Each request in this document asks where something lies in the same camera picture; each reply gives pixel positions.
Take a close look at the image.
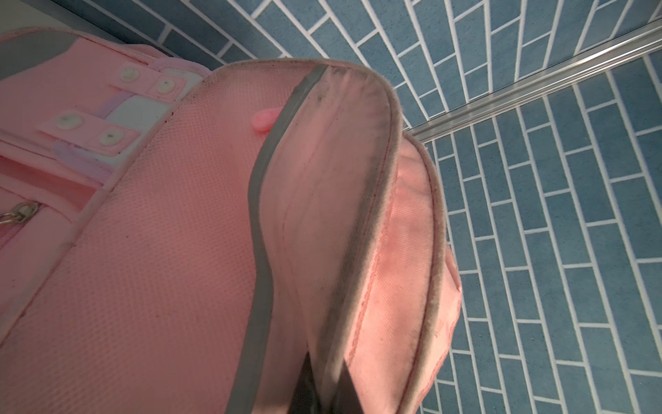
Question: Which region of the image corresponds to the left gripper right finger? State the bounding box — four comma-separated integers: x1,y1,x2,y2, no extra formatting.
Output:
330,363,364,414

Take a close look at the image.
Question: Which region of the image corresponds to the pink student backpack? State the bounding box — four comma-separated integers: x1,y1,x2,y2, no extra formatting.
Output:
1,28,462,413

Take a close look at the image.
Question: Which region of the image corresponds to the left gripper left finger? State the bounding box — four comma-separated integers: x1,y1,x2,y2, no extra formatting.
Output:
288,354,321,414

